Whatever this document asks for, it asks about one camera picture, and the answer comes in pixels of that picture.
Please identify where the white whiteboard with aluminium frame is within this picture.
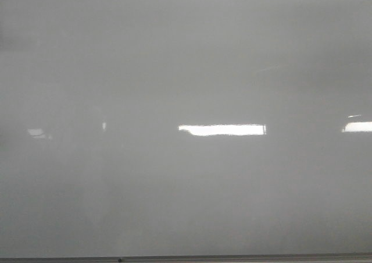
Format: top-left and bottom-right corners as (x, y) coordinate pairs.
(1, 0), (371, 257)

